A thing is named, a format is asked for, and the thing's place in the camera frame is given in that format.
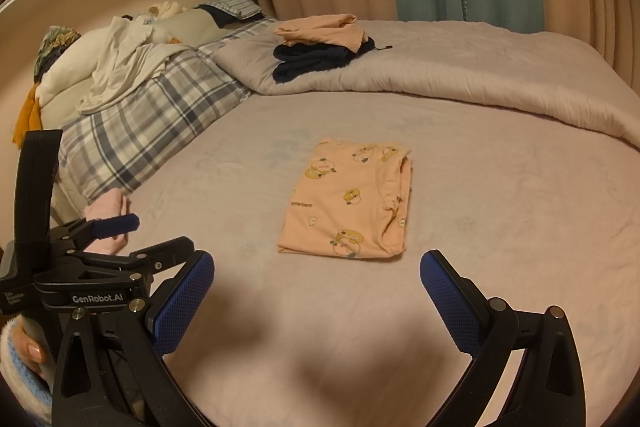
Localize green patterned cloth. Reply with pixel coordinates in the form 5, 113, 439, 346
34, 24, 81, 82

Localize orange cloth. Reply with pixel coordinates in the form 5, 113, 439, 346
12, 84, 46, 138

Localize person's left hand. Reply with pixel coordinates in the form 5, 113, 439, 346
10, 317, 53, 375

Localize striped pillow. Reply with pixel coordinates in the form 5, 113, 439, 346
197, 0, 266, 20

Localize beige pillow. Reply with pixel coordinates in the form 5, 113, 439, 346
150, 9, 226, 45

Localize white pillow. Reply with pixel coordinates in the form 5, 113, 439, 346
37, 39, 108, 108

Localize navy folded clothes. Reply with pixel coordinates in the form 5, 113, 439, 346
272, 36, 393, 84

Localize plain peach folded clothes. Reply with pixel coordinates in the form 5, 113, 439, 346
272, 13, 371, 54

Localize white crumpled cloth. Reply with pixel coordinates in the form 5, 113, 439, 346
77, 16, 193, 115

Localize cream plush toy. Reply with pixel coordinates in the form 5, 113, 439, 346
135, 1, 188, 25

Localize pink bed sheet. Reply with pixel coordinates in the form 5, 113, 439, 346
50, 92, 640, 427

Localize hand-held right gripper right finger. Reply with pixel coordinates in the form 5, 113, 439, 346
420, 249, 586, 427

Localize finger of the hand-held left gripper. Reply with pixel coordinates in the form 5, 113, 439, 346
75, 235, 197, 280
50, 213, 141, 253

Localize peach cartoon print shirt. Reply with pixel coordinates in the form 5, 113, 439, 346
276, 138, 414, 260

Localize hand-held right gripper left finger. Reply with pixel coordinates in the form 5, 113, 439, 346
52, 249, 217, 427

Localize pink folded cloth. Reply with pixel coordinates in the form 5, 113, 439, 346
82, 188, 132, 255

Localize plaid blanket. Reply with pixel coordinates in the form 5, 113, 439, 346
57, 19, 278, 202

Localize grey quilt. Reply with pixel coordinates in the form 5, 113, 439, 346
214, 19, 640, 152

